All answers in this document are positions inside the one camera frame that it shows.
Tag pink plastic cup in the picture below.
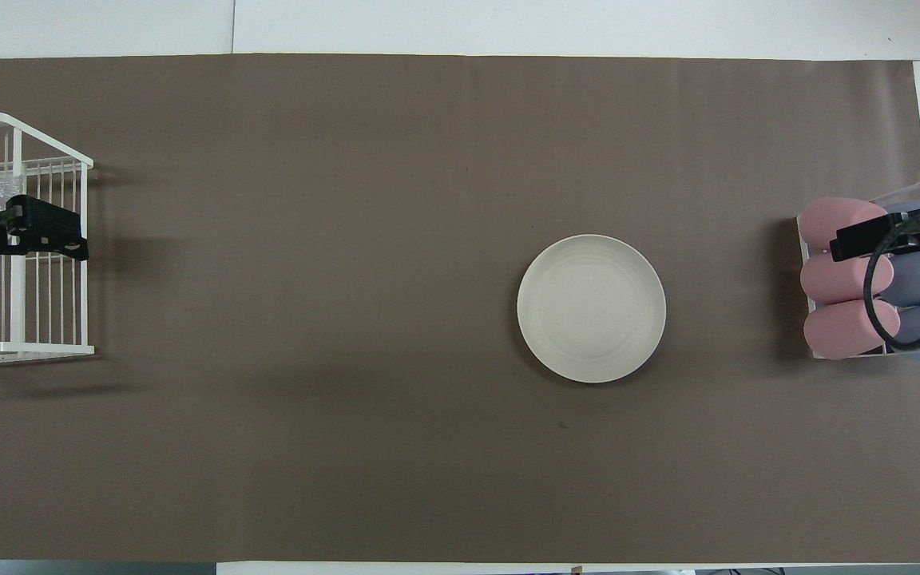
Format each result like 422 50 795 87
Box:
799 253 895 305
797 197 889 249
803 299 902 361

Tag brown table mat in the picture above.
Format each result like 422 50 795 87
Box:
0 54 920 565

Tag cream round plate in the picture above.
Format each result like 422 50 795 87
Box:
517 234 667 384

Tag white wire dish rack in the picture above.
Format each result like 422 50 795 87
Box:
0 113 96 366

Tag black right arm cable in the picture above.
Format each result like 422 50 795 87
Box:
862 209 920 352

